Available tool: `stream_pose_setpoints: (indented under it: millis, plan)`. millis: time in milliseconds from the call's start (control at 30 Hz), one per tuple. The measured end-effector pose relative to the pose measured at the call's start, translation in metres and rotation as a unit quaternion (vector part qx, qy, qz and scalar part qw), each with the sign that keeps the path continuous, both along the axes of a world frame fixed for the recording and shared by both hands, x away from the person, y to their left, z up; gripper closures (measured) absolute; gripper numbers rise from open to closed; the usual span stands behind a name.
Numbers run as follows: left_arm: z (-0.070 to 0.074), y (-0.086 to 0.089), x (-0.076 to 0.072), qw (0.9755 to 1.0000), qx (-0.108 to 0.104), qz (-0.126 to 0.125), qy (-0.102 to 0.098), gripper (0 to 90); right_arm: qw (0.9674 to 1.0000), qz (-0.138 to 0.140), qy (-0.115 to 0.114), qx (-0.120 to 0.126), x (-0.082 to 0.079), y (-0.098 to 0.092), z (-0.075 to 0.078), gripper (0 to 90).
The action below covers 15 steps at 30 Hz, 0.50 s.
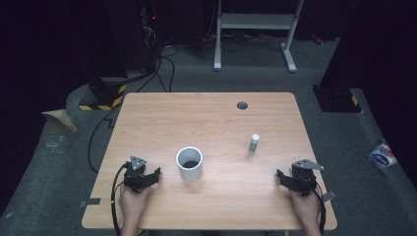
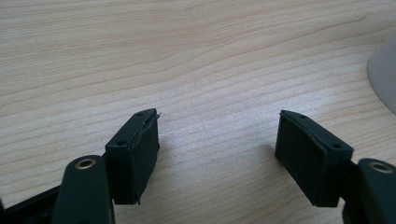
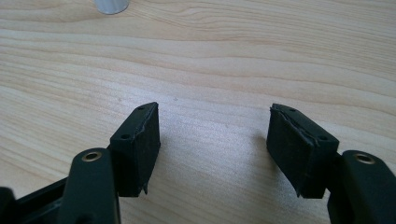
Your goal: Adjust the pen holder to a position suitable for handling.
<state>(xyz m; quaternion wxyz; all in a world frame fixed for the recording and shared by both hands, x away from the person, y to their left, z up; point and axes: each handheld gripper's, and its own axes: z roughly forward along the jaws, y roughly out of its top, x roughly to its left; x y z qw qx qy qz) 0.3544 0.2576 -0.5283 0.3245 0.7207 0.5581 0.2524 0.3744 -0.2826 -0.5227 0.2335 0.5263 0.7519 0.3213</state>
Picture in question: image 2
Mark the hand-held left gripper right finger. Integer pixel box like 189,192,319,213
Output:
275,109,355,208

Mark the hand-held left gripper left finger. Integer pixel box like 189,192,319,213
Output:
104,107,162,206

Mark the white cup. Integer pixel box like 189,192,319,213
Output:
366,33,396,116

